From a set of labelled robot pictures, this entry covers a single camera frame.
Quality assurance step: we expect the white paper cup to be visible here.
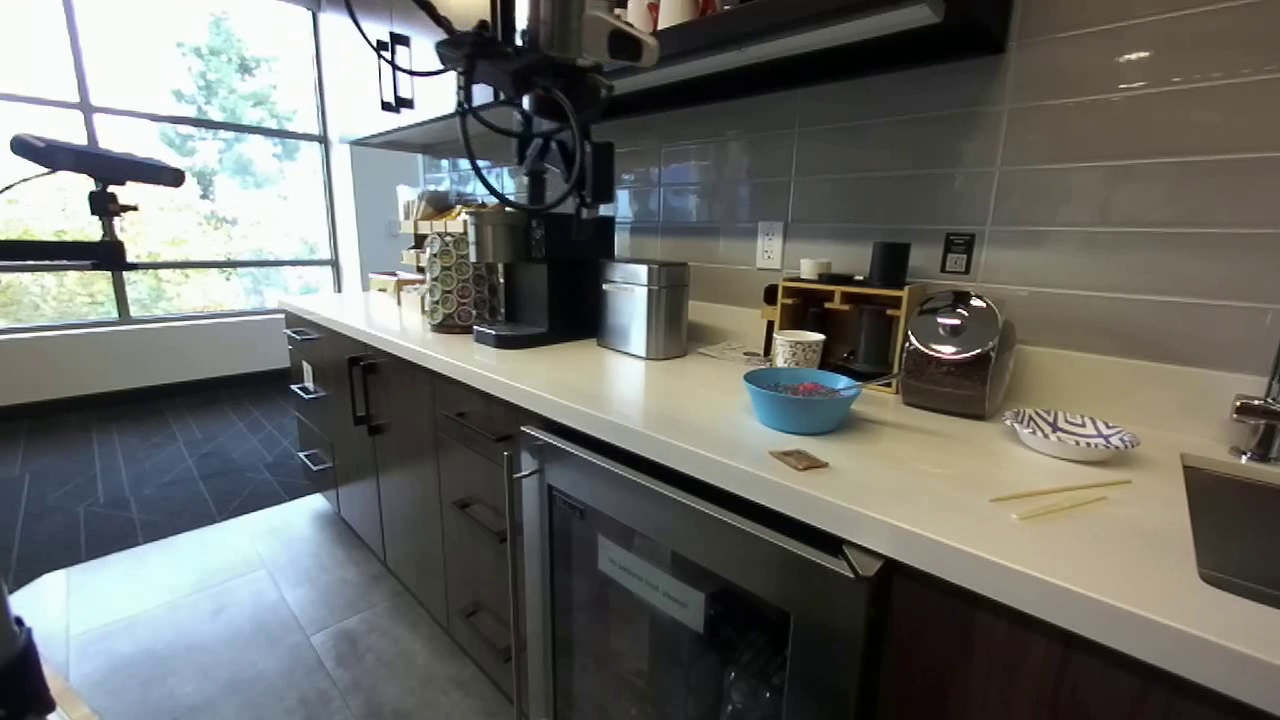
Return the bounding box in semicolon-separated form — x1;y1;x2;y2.
768;329;830;375

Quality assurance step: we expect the black wall switch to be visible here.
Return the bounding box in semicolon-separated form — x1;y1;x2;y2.
936;226;980;278

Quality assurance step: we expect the black camera on tripod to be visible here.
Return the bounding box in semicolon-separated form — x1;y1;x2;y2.
0;131;193;322

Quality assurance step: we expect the blue bowl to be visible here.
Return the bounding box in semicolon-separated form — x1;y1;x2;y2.
740;363;869;441

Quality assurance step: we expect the dark steel rice cooker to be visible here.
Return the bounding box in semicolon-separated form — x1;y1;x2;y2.
896;283;1020;418

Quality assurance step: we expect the steel undermount sink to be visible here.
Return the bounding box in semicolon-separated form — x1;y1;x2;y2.
1177;453;1280;613

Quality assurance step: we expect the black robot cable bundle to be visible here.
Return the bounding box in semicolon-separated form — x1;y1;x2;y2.
341;0;600;219

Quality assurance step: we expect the wooden chopstick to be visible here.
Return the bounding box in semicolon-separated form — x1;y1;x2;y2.
988;475;1135;506
1006;491;1112;525

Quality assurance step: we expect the wooden countertop organizer rack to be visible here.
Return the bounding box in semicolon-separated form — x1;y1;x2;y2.
760;277;918;385

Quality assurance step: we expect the white wall outlet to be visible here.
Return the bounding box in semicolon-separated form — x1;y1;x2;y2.
752;216;786;272

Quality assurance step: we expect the black cylinder canister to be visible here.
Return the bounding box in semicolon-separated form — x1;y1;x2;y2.
869;234;916;293

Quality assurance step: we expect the black wall shelf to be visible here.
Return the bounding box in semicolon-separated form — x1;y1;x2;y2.
604;0;1017;105

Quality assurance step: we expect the large glass window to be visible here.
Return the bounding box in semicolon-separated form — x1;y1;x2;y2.
0;0;342;331

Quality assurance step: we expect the silver toaster oven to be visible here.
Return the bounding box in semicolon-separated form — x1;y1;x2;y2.
591;255;697;358

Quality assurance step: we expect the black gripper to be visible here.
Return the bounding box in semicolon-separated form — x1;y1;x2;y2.
510;52;595;170

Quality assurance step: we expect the blue patterned plate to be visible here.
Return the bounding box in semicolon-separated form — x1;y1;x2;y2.
999;405;1142;468

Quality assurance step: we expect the dark wood sink cabinet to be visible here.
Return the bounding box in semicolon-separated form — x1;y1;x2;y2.
871;565;1280;720

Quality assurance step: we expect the undercounter glass door fridge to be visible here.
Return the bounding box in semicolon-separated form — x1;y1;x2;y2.
510;418;888;720

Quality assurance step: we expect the black coffee machine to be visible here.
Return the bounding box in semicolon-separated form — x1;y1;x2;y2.
468;204;614;353

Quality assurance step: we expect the chrome faucet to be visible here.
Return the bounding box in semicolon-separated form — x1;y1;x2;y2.
1226;342;1280;468

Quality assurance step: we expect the dark wood drawer cabinet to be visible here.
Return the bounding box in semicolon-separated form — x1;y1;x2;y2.
279;313;527;704

